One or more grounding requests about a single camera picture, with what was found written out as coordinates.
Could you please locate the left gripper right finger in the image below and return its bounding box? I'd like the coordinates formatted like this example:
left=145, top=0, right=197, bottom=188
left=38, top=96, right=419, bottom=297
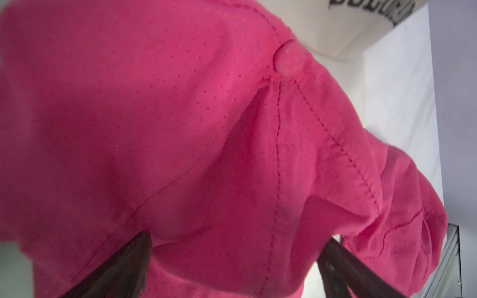
left=317, top=238, right=405, bottom=298

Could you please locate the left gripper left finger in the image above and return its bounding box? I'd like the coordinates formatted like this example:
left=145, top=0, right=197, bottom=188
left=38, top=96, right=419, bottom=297
left=61, top=232, right=152, bottom=298

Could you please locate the pink cap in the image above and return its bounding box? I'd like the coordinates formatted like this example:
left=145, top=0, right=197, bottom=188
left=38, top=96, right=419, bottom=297
left=1, top=1, right=448, bottom=298

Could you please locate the cream Colorado cap middle right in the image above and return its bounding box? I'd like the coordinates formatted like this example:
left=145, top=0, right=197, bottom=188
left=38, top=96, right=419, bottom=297
left=259, top=0, right=428, bottom=60

